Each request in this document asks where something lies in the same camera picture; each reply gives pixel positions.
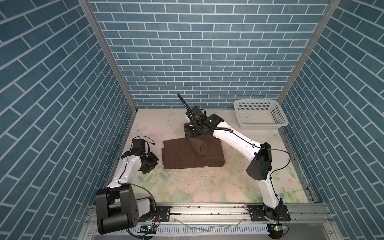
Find brown trousers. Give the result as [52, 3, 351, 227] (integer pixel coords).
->
[162, 136, 226, 170]

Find white plastic basket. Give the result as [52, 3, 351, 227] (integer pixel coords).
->
[234, 99, 289, 130]

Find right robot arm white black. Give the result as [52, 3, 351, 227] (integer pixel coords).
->
[184, 105, 291, 221]

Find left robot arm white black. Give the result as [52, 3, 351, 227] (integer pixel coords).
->
[95, 151, 159, 235]

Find left green circuit board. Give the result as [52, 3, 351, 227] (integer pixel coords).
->
[137, 226, 158, 235]

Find green circuit board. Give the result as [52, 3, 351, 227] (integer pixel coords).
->
[137, 226, 158, 235]
[268, 224, 288, 235]

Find right green circuit board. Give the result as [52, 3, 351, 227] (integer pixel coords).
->
[268, 224, 288, 235]

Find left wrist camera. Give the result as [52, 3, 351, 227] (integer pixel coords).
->
[131, 138, 147, 154]

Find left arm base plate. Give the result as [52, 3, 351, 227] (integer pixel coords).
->
[150, 206, 172, 223]

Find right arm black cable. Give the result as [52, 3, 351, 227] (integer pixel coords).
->
[176, 92, 292, 238]

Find white slotted cable duct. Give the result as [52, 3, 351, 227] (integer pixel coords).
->
[131, 224, 269, 237]

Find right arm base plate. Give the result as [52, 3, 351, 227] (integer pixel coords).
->
[246, 205, 291, 222]

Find aluminium front rail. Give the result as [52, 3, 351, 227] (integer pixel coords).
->
[79, 203, 338, 226]

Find left corner aluminium post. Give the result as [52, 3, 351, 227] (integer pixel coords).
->
[78, 0, 138, 115]

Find corner aluminium post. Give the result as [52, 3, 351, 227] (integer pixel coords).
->
[277, 0, 341, 105]
[78, 0, 138, 115]

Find right corner aluminium post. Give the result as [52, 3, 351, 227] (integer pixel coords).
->
[277, 0, 341, 105]

